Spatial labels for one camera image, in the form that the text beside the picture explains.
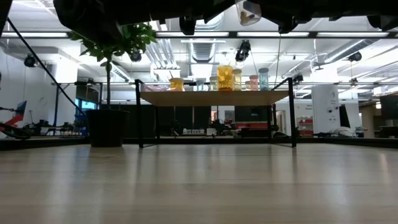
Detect white rack red bins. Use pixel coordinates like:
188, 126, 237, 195
296, 116, 313, 137

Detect blue lit screen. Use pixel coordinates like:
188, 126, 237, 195
74, 98, 98, 112

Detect black monitor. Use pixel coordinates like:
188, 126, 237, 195
379, 94, 398, 121
338, 104, 351, 129

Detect red and blue machine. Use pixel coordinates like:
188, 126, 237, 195
0, 100, 28, 139

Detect black table edge rail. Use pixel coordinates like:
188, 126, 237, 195
0, 136, 398, 152

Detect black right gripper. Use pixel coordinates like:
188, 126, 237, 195
261, 0, 315, 34

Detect wooden shelf black metal legs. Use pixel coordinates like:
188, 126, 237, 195
134, 77, 297, 149

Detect green plant in black pot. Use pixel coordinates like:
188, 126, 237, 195
68, 22, 159, 148

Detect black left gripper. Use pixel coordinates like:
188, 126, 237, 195
149, 0, 236, 35

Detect silver ventilation duct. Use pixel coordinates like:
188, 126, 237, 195
186, 12, 225, 78

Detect red toolbox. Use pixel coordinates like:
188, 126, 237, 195
234, 121, 270, 130

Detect black overhead light bar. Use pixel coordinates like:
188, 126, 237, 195
0, 30, 398, 39

